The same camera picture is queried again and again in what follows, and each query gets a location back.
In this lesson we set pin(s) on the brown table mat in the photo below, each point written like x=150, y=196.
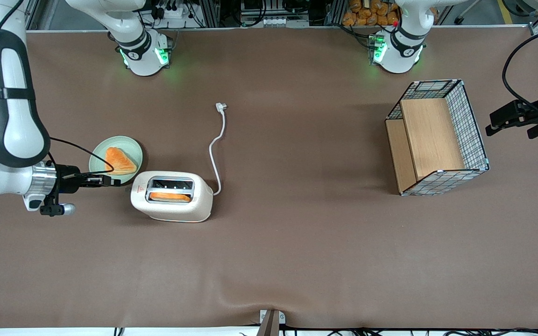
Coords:
x=297, y=242

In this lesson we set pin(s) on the orange triangular pastry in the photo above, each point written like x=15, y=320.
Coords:
x=122, y=161

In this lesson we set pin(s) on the white power strip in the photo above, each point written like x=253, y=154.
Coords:
x=175, y=12

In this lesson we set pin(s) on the grey metal table bracket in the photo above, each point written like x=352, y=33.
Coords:
x=272, y=322

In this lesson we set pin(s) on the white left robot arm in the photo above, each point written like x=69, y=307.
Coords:
x=397, y=56

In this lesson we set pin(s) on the pale green round plate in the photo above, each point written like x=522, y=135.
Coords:
x=131, y=147

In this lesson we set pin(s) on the bag of bread rolls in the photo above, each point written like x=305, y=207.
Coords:
x=371, y=13

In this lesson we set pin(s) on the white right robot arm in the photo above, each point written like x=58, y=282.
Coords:
x=12, y=121

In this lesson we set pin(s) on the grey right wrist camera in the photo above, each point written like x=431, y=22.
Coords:
x=56, y=210

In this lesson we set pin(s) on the orange toast slice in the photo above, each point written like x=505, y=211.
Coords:
x=170, y=197

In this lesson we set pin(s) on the wooden stepped shelf insert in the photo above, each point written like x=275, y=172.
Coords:
x=432, y=135

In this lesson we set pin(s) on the white two-slot toaster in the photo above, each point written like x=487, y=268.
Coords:
x=175, y=210

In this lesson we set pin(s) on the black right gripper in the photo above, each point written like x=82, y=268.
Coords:
x=67, y=178

